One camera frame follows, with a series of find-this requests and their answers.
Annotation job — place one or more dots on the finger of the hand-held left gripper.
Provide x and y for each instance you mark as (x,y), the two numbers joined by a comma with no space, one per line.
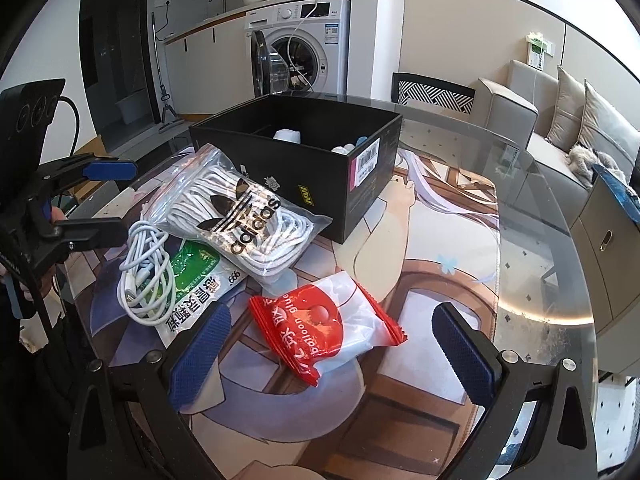
(110,170)
(85,234)

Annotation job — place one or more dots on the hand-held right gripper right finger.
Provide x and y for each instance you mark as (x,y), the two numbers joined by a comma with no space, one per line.
(465,360)

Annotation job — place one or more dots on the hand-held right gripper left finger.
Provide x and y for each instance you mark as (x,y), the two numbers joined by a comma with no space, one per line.
(200,350)

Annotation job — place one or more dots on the green and white packet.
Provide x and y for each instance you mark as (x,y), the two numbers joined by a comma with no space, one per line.
(200,275)

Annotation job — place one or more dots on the red and white packet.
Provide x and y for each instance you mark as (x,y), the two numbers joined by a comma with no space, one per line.
(310,320)

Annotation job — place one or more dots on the logo bag of white laces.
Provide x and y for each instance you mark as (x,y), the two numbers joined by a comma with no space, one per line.
(240,200)

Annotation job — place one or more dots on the black cardboard box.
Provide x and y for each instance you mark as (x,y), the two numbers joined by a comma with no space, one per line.
(320,180)

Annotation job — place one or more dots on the mop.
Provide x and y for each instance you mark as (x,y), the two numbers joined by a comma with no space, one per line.
(170,122)

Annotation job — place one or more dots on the kitchen counter cabinet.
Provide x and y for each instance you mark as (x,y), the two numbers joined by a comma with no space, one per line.
(210,60)

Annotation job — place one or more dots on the beige side cabinet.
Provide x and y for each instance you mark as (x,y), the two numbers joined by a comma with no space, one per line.
(610,280)

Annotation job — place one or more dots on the white item in box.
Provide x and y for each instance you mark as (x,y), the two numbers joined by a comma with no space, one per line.
(287,135)

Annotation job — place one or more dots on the kitchen faucet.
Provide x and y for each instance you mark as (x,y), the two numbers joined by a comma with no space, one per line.
(217,2)

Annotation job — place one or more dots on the blue sheet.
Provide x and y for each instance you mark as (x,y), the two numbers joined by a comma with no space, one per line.
(620,190)

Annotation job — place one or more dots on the grey plush toy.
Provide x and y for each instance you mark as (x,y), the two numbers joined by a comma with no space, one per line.
(582,160)

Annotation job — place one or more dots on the small white item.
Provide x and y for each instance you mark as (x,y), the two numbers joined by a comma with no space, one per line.
(344,149)

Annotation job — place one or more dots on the white washing machine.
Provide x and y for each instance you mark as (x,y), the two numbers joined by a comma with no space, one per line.
(330,35)

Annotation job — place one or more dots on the beige sofa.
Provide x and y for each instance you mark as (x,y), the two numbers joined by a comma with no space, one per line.
(505,105)

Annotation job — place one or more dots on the chair with patterned backrest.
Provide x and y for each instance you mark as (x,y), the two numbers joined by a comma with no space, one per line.
(435,92)

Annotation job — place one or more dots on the grey cushion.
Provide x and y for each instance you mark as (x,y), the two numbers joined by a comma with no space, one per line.
(567,105)
(607,115)

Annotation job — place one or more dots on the wall outlet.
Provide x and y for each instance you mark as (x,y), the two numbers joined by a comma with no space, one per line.
(166,7)

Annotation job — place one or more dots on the green and white wall holder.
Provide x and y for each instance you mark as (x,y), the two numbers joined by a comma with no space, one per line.
(537,50)

